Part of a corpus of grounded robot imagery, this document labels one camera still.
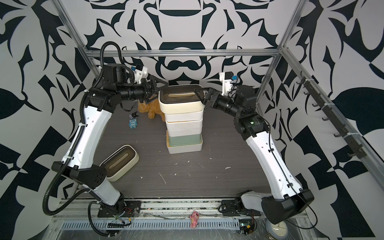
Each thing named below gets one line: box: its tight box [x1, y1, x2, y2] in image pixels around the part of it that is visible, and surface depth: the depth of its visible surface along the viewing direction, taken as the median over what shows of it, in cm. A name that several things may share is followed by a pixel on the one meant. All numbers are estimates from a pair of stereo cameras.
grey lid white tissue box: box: [164, 110, 204, 126], surface depth 71 cm
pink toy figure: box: [189, 210, 200, 229], surface depth 71 cm
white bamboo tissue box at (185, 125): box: [165, 119, 204, 131], surface depth 71 cm
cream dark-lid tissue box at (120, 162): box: [99, 144, 140, 182], surface depth 87 cm
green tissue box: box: [168, 134, 203, 147], surface depth 86 cm
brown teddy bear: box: [137, 98, 166, 122], surface depth 110 cm
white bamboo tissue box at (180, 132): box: [166, 128, 203, 137], surface depth 78 cm
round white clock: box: [265, 220, 289, 240], surface depth 67 cm
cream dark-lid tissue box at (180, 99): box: [158, 84, 205, 114], surface depth 65 cm
